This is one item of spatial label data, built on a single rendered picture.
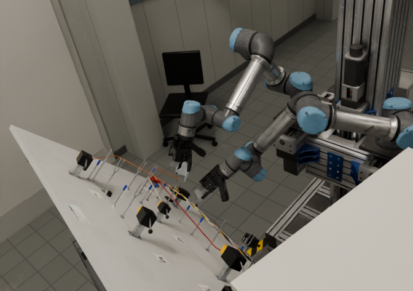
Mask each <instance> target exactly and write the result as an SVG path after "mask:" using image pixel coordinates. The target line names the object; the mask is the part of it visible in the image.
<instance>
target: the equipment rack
mask: <svg viewBox="0 0 413 291"><path fill-rule="evenodd" d="M230 285H231V289H232V290H233V291H413V149H412V148H410V147H408V148H406V149H405V150H404V151H403V152H401V153H400V154H399V155H397V156H396V157H394V158H393V159H392V160H391V161H390V162H388V163H387V164H385V165H384V166H383V167H381V168H380V169H379V170H378V171H376V172H375V173H374V174H372V175H371V176H370V177H368V178H367V179H365V181H363V182H362V183H360V184H359V185H358V186H357V187H355V188H354V189H352V190H351V191H350V192H349V193H347V194H346V195H345V196H344V197H342V198H341V199H339V200H338V201H337V202H335V203H334V204H333V205H332V206H330V207H329V208H328V209H326V210H325V211H324V212H322V213H321V214H319V216H317V217H316V218H314V219H313V220H312V221H311V222H309V223H308V224H306V225H305V226H304V227H303V228H301V229H300V230H299V231H298V232H296V233H295V234H293V235H292V236H291V237H289V238H288V239H287V240H286V241H285V242H283V243H282V244H280V245H279V246H278V247H276V248H275V249H273V251H271V252H270V253H268V254H267V255H266V256H265V257H263V258H262V259H260V260H259V261H258V262H257V263H255V264H254V265H253V266H252V267H250V268H249V269H247V270H246V271H245V272H244V273H242V274H241V275H239V277H237V278H236V279H234V280H233V281H232V282H231V283H230Z"/></svg>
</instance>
